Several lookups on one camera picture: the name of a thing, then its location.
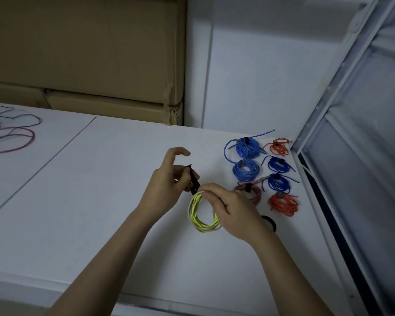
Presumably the person's left forearm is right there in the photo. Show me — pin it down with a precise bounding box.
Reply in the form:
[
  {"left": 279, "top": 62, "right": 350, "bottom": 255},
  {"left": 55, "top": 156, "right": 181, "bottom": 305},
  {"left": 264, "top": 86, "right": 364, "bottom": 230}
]
[{"left": 45, "top": 210, "right": 153, "bottom": 316}]

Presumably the light blue wire coil with tail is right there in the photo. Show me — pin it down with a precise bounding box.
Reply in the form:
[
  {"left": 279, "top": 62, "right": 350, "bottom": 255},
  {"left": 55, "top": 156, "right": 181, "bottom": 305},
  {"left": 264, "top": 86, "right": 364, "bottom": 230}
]
[{"left": 224, "top": 129, "right": 276, "bottom": 163}]

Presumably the red wire coil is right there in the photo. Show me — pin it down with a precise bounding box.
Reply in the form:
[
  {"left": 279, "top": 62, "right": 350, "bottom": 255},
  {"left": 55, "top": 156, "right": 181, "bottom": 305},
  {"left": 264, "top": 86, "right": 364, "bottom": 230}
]
[
  {"left": 267, "top": 193, "right": 299, "bottom": 217},
  {"left": 262, "top": 138, "right": 293, "bottom": 158}
]

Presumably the dark blue wire coil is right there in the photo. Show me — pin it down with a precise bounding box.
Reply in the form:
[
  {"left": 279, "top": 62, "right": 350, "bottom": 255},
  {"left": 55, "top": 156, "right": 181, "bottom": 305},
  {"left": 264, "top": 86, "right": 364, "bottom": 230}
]
[
  {"left": 261, "top": 173, "right": 301, "bottom": 194},
  {"left": 261, "top": 155, "right": 297, "bottom": 174}
]

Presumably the black hook-and-loop strap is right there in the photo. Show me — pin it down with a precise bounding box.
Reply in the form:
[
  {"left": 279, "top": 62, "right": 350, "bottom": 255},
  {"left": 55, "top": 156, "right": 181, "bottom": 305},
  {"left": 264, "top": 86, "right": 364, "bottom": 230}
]
[{"left": 185, "top": 164, "right": 201, "bottom": 196}]

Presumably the flat cardboard box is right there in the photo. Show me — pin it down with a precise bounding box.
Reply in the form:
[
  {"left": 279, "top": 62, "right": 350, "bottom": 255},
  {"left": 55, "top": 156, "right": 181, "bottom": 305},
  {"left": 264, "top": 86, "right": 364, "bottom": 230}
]
[
  {"left": 0, "top": 81, "right": 50, "bottom": 110},
  {"left": 45, "top": 89, "right": 184, "bottom": 126}
]

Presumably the loose dark blue wire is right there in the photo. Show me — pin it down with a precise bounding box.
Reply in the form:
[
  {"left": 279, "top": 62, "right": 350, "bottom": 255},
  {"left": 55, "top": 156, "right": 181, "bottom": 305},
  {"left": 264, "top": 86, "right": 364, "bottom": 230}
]
[{"left": 0, "top": 105, "right": 43, "bottom": 140}]

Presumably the large cardboard box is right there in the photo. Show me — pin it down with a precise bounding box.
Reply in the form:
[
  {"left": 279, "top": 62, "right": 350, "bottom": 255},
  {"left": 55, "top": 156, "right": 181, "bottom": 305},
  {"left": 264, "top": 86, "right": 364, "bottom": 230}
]
[{"left": 0, "top": 0, "right": 187, "bottom": 106}]

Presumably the person's left hand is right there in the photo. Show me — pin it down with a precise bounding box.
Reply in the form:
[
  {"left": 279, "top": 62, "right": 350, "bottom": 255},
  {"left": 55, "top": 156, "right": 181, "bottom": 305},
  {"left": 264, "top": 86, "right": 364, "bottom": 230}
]
[{"left": 136, "top": 147, "right": 201, "bottom": 225}]

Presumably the pink wire coil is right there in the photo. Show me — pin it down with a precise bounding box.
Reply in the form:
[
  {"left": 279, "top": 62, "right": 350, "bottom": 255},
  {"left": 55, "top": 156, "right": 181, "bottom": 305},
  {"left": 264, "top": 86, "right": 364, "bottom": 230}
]
[{"left": 234, "top": 177, "right": 266, "bottom": 207}]

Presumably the black tape roll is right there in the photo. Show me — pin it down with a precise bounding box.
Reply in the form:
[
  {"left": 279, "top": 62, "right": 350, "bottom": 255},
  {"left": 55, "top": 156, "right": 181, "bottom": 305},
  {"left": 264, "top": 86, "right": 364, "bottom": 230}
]
[{"left": 261, "top": 215, "right": 277, "bottom": 233}]

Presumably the person's right forearm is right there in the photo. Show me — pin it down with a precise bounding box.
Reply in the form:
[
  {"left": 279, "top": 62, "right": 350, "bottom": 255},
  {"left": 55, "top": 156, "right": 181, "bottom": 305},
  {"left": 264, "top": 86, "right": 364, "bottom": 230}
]
[{"left": 248, "top": 228, "right": 334, "bottom": 316}]

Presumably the person's right hand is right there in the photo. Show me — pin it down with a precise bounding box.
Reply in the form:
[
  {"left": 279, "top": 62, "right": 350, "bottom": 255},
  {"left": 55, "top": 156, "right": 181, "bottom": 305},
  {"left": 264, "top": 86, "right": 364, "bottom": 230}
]
[{"left": 197, "top": 182, "right": 277, "bottom": 246}]

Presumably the loose red wire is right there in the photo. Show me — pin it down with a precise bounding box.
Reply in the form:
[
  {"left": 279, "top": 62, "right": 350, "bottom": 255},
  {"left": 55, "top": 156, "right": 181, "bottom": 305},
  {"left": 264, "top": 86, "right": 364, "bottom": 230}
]
[{"left": 0, "top": 126, "right": 36, "bottom": 154}]

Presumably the white metal frame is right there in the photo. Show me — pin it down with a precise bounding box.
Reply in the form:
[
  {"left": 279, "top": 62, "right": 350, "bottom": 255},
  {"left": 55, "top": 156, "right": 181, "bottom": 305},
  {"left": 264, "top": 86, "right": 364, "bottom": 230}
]
[{"left": 290, "top": 0, "right": 395, "bottom": 316}]

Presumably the yellow-green wire coil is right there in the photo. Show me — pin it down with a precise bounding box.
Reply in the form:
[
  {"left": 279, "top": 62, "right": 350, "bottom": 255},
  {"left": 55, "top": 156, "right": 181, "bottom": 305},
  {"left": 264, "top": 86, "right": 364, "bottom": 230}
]
[{"left": 188, "top": 191, "right": 223, "bottom": 233}]

